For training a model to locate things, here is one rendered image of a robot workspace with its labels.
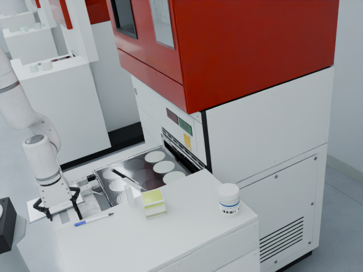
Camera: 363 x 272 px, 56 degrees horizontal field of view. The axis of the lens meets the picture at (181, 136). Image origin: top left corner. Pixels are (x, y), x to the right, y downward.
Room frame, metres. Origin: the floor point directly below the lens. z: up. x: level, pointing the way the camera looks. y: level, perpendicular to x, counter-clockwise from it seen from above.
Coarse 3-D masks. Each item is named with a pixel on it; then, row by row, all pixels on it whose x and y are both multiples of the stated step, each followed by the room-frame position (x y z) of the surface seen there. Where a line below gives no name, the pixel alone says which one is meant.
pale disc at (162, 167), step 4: (156, 164) 1.36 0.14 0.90; (160, 164) 1.35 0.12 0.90; (164, 164) 1.35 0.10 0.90; (168, 164) 1.34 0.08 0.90; (172, 164) 1.34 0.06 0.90; (156, 168) 1.32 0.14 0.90; (160, 168) 1.32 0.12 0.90; (164, 168) 1.31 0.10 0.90; (168, 168) 1.31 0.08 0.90; (172, 168) 1.30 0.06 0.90; (160, 172) 1.29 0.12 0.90; (164, 172) 1.28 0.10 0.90
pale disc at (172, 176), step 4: (172, 172) 1.27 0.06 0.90; (176, 172) 1.27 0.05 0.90; (180, 172) 1.26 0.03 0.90; (164, 176) 1.25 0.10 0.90; (168, 176) 1.24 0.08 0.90; (172, 176) 1.24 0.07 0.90; (176, 176) 1.24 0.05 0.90; (180, 176) 1.23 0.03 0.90; (184, 176) 1.23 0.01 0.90; (164, 180) 1.22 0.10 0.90; (168, 180) 1.22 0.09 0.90; (172, 180) 1.21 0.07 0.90; (176, 180) 1.21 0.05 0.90
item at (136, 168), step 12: (144, 156) 1.44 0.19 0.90; (168, 156) 1.41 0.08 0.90; (108, 168) 1.38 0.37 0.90; (120, 168) 1.37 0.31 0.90; (132, 168) 1.35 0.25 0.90; (144, 168) 1.34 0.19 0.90; (180, 168) 1.29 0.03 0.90; (108, 180) 1.28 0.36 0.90; (120, 180) 1.27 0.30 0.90; (144, 180) 1.24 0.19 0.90; (156, 180) 1.23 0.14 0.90; (108, 192) 1.20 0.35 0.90; (120, 192) 1.18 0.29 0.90; (132, 192) 1.17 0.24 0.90
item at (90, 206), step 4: (84, 196) 1.22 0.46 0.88; (88, 196) 1.21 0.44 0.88; (92, 196) 1.21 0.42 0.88; (88, 200) 1.19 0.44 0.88; (92, 200) 1.18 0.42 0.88; (96, 200) 1.18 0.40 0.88; (80, 204) 1.17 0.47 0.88; (84, 204) 1.16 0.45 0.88; (88, 204) 1.16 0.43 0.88; (92, 204) 1.16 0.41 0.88; (96, 204) 1.15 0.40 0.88; (80, 208) 1.14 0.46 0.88; (84, 208) 1.14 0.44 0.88; (88, 208) 1.13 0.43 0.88; (92, 208) 1.13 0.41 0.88; (96, 208) 1.12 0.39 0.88; (80, 212) 1.11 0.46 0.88; (84, 212) 1.11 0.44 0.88; (88, 212) 1.11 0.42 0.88; (92, 212) 1.10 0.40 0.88; (96, 212) 1.10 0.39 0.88; (84, 216) 1.08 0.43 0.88; (88, 216) 1.08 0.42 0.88
